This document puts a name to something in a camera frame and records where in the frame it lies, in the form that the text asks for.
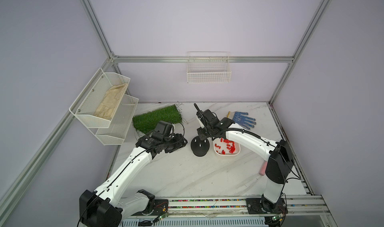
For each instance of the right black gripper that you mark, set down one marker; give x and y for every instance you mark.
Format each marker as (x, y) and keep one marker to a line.
(201, 132)

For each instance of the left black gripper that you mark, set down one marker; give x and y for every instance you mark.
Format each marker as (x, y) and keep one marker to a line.
(179, 142)

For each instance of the black round screw base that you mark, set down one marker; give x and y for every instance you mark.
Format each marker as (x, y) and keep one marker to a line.
(200, 147)

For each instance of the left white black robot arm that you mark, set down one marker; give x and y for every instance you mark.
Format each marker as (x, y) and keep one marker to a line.
(120, 179)

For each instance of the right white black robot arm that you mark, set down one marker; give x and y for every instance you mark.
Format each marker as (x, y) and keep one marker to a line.
(237, 128)

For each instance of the white plastic tray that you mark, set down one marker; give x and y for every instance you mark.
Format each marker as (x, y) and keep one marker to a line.
(226, 148)

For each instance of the green artificial grass mat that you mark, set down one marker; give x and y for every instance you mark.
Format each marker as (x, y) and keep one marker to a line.
(148, 121)

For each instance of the blue dotted work glove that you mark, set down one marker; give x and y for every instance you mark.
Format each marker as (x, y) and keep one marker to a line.
(242, 119)

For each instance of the lower white mesh shelf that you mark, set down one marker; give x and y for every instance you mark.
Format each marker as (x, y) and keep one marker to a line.
(116, 134)

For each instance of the white mesh shelf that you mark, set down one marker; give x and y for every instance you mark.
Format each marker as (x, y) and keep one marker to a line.
(116, 134)
(85, 105)

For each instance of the beige cloth glove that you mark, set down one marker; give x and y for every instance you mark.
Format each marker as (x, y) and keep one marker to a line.
(110, 102)

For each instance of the upper white mesh shelf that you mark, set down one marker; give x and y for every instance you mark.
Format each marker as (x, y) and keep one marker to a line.
(85, 105)

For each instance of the white wire wall basket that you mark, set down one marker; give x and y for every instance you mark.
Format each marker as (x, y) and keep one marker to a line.
(208, 67)

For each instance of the aluminium mounting rail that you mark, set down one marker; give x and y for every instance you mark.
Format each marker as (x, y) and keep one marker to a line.
(250, 206)

